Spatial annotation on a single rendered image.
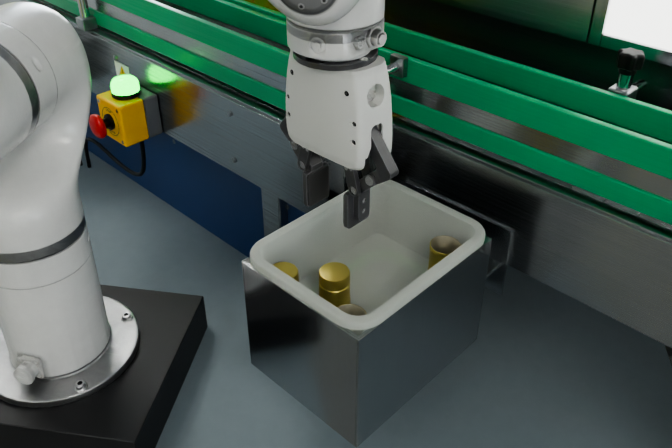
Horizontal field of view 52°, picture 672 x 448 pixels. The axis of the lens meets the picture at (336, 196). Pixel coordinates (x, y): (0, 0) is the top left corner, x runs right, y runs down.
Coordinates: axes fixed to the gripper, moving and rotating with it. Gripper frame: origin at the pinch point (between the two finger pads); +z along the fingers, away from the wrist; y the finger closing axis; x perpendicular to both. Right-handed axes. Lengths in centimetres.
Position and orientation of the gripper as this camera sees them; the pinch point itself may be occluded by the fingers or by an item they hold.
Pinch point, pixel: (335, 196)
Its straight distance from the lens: 69.5
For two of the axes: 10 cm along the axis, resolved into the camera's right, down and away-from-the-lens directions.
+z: 0.0, 8.4, 5.5
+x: -6.9, 4.0, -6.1
